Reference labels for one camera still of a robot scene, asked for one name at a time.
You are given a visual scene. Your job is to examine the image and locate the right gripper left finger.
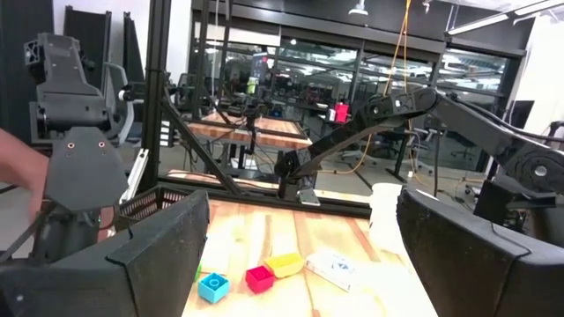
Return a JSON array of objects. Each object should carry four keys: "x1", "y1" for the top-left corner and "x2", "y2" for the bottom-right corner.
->
[{"x1": 0, "y1": 188, "x2": 212, "y2": 317}]

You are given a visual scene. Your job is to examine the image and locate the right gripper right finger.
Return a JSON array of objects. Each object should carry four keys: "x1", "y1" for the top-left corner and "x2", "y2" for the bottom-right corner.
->
[{"x1": 396, "y1": 187, "x2": 564, "y2": 317}]

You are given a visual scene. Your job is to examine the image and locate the black mesh basket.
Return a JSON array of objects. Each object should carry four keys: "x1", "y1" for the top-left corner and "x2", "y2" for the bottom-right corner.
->
[{"x1": 115, "y1": 184, "x2": 209, "y2": 232}]

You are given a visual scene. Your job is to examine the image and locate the small blue toy brick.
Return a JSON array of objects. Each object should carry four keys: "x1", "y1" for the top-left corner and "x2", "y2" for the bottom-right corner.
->
[{"x1": 197, "y1": 271, "x2": 232, "y2": 306}]

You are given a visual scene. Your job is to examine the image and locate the small dark red toy brick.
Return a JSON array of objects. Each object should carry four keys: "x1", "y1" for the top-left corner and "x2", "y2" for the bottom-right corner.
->
[{"x1": 244, "y1": 265, "x2": 276, "y2": 295}]

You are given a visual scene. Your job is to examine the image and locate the yellow-orange toy brick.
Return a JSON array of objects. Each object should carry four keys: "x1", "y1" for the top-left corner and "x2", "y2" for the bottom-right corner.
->
[{"x1": 263, "y1": 252, "x2": 307, "y2": 280}]

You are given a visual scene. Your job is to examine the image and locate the silver aluminium profile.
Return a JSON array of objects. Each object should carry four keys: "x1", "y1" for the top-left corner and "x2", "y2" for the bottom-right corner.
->
[{"x1": 119, "y1": 148, "x2": 150, "y2": 205}]

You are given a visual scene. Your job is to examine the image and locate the white plastic cup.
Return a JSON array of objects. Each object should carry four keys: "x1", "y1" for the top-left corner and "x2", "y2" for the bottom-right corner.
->
[{"x1": 367, "y1": 181, "x2": 404, "y2": 255}]

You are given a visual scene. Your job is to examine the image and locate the person's hand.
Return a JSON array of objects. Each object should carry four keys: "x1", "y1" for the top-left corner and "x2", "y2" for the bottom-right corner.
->
[{"x1": 0, "y1": 127, "x2": 51, "y2": 224}]

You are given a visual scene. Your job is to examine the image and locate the red background object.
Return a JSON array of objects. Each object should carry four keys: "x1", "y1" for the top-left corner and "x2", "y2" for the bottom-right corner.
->
[{"x1": 333, "y1": 102, "x2": 351, "y2": 125}]

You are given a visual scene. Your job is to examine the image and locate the wooden background table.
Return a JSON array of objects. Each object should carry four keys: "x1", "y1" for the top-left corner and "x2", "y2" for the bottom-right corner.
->
[{"x1": 186, "y1": 111, "x2": 315, "y2": 151}]

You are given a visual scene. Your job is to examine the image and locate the white ceiling lamp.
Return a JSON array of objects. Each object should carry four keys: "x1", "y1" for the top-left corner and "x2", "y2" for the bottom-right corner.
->
[{"x1": 347, "y1": 0, "x2": 371, "y2": 17}]

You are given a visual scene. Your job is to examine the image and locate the black aluminium frame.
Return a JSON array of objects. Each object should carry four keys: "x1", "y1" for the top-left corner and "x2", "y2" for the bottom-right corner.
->
[{"x1": 140, "y1": 0, "x2": 375, "y2": 219}]

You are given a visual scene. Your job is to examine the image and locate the yellow hanging cable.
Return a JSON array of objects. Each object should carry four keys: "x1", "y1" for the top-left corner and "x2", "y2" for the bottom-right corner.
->
[{"x1": 333, "y1": 0, "x2": 414, "y2": 176}]

